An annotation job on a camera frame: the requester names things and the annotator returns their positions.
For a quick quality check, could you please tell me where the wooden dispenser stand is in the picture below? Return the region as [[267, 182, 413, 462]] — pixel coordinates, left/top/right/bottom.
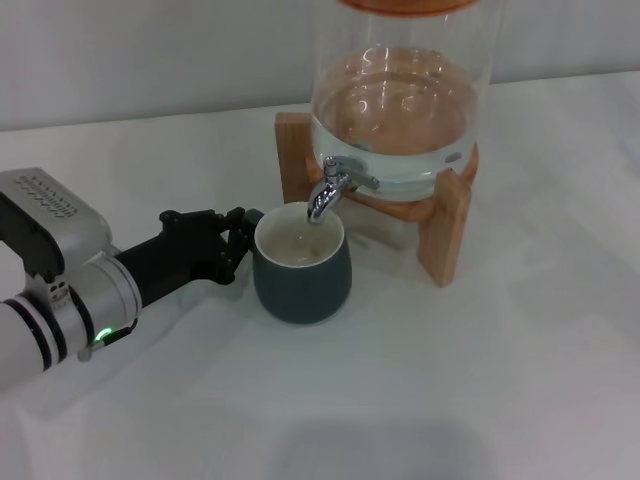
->
[[274, 111, 480, 289]]

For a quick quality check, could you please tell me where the left gripper cable with plug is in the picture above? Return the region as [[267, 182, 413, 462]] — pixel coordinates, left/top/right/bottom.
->
[[77, 323, 137, 362]]

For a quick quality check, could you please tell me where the black ceramic cup white inside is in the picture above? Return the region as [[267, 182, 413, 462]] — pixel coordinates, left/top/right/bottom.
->
[[242, 203, 354, 325]]

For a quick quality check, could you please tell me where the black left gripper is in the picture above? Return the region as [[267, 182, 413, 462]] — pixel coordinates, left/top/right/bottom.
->
[[113, 207, 255, 306]]

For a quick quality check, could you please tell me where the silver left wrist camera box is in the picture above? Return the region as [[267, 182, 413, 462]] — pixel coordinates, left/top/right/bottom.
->
[[0, 167, 114, 297]]

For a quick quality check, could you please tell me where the chrome dispenser faucet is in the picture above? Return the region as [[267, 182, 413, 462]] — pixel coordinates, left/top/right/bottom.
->
[[305, 155, 381, 226]]

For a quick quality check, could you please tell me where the glass water dispenser jar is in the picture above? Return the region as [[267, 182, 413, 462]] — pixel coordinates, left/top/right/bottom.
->
[[308, 0, 503, 202]]

